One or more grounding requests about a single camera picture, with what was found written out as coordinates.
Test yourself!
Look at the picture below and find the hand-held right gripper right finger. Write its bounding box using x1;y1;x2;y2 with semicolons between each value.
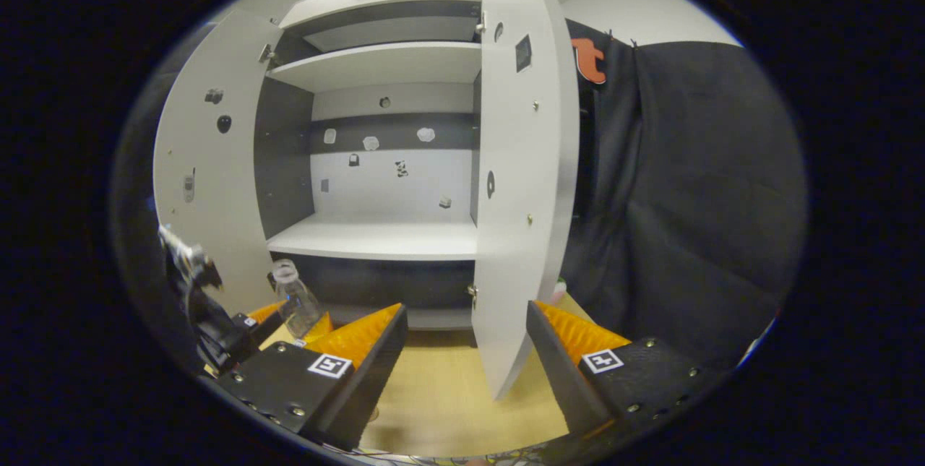
526;300;727;445

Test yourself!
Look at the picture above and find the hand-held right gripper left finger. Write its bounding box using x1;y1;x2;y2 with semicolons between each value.
215;302;409;452

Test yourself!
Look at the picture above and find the clear plastic bottle green label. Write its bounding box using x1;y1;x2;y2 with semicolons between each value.
270;259;326;340

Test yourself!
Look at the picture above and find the white cabinet door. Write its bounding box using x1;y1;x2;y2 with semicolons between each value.
470;0;580;402
152;9;284;315

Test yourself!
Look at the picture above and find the white cabinet shelf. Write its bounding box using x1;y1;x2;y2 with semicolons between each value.
266;41;483;95
266;213;479;262

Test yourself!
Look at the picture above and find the white grey cabinet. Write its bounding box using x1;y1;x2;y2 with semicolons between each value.
253;0;492;329

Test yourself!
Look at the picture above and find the black backdrop cloth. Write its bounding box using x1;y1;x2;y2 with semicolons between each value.
110;18;809;373

